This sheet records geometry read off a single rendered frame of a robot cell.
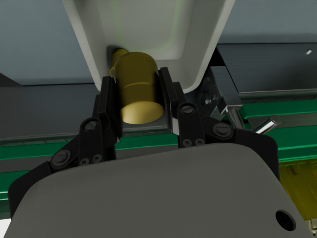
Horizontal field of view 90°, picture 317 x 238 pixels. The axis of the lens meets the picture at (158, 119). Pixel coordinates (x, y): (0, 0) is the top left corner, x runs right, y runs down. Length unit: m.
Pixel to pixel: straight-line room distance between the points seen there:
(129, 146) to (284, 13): 0.37
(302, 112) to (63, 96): 0.45
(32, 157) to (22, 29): 0.21
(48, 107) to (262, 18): 0.43
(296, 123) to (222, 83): 0.13
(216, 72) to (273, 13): 0.15
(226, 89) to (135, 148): 0.19
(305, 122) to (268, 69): 0.11
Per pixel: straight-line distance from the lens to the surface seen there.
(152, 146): 0.32
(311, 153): 0.43
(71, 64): 0.38
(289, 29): 0.43
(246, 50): 0.37
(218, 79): 0.29
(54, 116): 0.37
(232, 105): 0.25
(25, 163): 0.38
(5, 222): 0.56
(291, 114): 0.34
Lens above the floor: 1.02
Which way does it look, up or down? 30 degrees down
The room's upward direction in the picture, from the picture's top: 172 degrees clockwise
